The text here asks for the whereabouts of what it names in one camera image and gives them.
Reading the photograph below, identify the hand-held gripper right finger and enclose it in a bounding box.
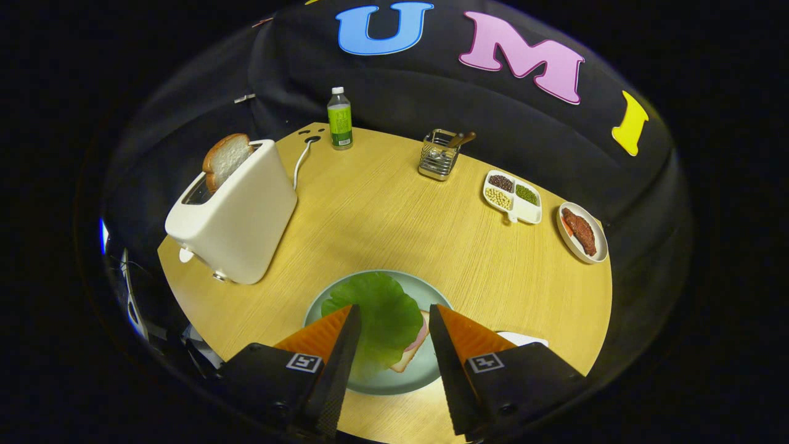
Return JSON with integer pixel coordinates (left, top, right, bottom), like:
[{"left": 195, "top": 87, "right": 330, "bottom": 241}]
[{"left": 428, "top": 303, "right": 586, "bottom": 440}]

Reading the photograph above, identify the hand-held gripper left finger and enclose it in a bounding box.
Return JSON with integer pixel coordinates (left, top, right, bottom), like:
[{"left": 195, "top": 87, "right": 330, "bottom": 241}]
[{"left": 216, "top": 303, "right": 363, "bottom": 440}]

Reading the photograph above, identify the green lettuce leaf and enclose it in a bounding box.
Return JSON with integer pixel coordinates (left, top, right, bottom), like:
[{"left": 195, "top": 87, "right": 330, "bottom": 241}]
[{"left": 321, "top": 272, "right": 425, "bottom": 380}]

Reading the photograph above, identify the pale green round plate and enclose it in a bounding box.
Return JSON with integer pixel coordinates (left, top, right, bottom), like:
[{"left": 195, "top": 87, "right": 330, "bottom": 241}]
[{"left": 303, "top": 269, "right": 457, "bottom": 396}]

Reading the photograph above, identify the white sandwich bread slice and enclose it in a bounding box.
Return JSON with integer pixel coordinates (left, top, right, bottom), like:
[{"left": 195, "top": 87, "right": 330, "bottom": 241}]
[{"left": 390, "top": 310, "right": 430, "bottom": 374}]

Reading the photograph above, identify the pink ham slice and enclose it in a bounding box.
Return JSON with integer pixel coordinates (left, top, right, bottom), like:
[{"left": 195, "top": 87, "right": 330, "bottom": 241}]
[{"left": 404, "top": 321, "right": 429, "bottom": 353}]

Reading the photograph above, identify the white rectangular plate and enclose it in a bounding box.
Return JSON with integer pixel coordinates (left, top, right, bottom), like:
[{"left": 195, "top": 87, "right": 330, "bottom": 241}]
[{"left": 496, "top": 331, "right": 549, "bottom": 348}]

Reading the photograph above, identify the white divided dish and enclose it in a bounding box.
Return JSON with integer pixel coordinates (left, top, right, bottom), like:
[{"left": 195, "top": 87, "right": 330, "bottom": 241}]
[{"left": 481, "top": 170, "right": 543, "bottom": 225}]

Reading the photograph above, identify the white toaster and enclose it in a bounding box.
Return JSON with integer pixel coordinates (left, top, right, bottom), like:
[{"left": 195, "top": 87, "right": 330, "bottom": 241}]
[{"left": 165, "top": 139, "right": 298, "bottom": 286}]

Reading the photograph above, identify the round white meat plate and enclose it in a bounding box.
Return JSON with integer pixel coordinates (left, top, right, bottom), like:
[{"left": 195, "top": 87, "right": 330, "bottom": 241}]
[{"left": 557, "top": 202, "right": 610, "bottom": 265}]

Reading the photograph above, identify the brown cooked meat piece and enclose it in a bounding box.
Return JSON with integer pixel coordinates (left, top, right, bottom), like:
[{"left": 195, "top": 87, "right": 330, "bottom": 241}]
[{"left": 561, "top": 208, "right": 597, "bottom": 257}]

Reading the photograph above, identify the toast bread slice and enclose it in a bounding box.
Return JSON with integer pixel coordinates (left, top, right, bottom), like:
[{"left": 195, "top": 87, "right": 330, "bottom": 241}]
[{"left": 202, "top": 133, "right": 255, "bottom": 194}]

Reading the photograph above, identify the green label drink bottle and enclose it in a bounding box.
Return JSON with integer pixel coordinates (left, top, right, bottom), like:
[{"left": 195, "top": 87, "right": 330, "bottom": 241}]
[{"left": 327, "top": 86, "right": 354, "bottom": 150}]

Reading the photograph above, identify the metal wire utensil holder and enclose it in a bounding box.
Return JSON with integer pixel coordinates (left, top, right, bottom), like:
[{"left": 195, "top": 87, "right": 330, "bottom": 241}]
[{"left": 418, "top": 129, "right": 460, "bottom": 181}]

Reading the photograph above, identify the white toaster cable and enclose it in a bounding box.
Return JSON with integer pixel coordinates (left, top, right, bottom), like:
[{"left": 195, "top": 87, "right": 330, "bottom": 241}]
[{"left": 292, "top": 136, "right": 321, "bottom": 191}]

